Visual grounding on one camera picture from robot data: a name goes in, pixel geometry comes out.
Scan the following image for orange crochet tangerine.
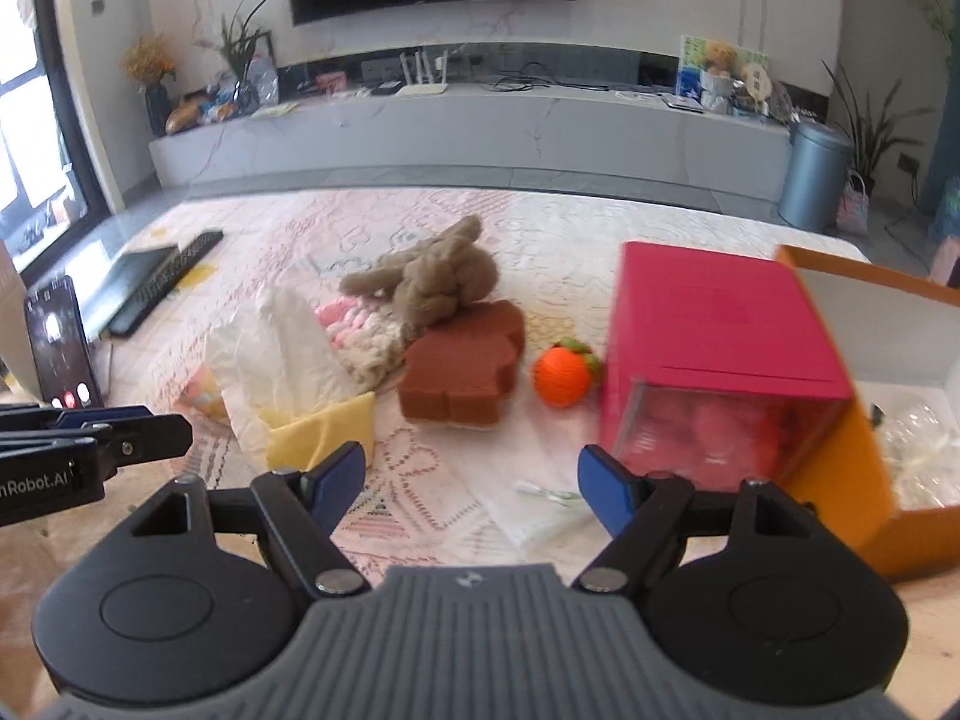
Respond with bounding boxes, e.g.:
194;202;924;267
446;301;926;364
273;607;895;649
533;337;605;410

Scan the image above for white router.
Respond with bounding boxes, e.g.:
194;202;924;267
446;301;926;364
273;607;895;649
395;49;449;97

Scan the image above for red box with clear front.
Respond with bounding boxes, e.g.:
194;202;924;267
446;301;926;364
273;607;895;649
598;241;856;492

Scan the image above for clear plastic bag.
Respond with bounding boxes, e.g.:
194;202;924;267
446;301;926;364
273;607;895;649
877;401;960;511

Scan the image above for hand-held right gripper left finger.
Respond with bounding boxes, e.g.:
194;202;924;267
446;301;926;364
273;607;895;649
131;441;372;599

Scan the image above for pink and white knitted piece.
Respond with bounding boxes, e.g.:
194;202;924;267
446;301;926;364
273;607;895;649
315;298;410;391

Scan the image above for black cables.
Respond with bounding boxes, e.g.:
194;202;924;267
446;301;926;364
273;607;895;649
491;60;608;92

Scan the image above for black tablet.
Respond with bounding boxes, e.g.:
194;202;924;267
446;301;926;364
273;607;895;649
79;247;179;342

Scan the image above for brown toast-shaped cushion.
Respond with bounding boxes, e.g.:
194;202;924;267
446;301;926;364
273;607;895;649
397;300;526;428

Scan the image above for teddy bear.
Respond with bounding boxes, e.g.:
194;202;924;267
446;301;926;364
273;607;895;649
701;40;737;115

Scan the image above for clear water bottle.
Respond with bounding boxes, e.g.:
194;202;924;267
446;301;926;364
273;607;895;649
247;52;280;106

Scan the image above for black window frame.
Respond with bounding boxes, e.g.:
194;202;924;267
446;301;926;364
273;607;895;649
0;0;125;271

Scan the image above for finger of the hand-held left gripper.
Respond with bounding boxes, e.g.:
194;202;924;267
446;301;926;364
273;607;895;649
0;403;155;432
41;414;194;482

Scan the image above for grey marble television console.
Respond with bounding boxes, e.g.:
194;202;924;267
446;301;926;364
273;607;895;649
148;41;796;203

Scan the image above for brown bread bag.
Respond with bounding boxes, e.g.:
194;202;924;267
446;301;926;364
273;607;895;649
165;96;205;136

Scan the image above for brown plush rabbit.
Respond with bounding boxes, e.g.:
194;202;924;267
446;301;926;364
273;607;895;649
339;214;500;331

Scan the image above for yellow cloth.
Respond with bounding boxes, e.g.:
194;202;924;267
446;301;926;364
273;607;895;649
266;391;376;470

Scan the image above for blue water jug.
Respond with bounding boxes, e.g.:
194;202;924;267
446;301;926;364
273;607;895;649
934;176;960;241

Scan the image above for black smartphone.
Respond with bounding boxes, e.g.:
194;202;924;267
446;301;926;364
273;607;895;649
25;275;102;410

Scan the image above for blue-grey trash bin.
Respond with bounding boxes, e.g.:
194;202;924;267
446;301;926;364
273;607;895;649
778;120;854;233

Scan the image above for tall green potted plant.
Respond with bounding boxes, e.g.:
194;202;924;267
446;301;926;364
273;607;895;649
821;60;927;203

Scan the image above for pink lace tablecloth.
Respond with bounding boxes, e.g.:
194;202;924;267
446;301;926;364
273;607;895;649
97;187;875;586

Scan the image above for yellow flowers in blue vase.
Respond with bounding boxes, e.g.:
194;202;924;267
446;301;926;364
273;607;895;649
120;34;179;137

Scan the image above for pink woven basket bag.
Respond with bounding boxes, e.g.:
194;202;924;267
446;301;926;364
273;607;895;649
836;171;871;235

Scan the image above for green plant in glass vase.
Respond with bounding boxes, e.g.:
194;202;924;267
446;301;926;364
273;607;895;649
214;0;275;117

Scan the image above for pink stool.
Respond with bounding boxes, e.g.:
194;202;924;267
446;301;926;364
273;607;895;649
930;232;960;286

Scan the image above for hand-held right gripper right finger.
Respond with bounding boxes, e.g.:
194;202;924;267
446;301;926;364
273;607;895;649
571;444;822;593

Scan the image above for white paper napkin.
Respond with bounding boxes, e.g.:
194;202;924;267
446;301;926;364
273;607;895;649
480;491;605;550

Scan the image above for orange cardboard box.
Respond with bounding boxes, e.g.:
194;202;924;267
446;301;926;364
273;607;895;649
776;244;960;582

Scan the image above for small pink packet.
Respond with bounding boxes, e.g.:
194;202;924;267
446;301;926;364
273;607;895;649
180;364;230;421

